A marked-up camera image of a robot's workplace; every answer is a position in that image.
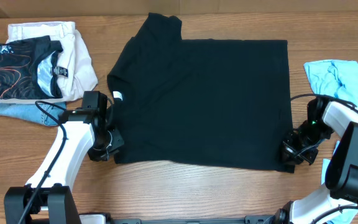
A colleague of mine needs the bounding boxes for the plain black t-shirt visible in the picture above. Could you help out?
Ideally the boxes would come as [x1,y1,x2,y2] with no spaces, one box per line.
[107,13,295,173]

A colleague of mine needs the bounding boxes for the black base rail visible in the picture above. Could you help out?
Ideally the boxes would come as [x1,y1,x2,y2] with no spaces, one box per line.
[80,213,275,224]

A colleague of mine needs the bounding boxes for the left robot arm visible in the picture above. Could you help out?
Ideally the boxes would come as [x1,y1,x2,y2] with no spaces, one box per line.
[4,106,114,224]

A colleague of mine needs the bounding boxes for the blue folded jeans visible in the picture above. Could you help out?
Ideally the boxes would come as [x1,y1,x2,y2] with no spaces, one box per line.
[0,103,57,126]

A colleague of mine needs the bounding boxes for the black patterned folded shirt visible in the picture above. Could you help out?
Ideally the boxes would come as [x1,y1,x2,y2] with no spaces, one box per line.
[0,35,63,101]

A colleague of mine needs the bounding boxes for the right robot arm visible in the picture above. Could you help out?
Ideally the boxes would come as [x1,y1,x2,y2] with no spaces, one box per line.
[269,95,358,224]

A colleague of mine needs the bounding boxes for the beige folded trousers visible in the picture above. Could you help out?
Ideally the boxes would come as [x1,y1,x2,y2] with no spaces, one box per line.
[6,21,98,103]

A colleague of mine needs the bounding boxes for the light blue crumpled garment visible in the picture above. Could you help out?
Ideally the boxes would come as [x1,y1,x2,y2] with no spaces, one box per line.
[289,59,358,223]

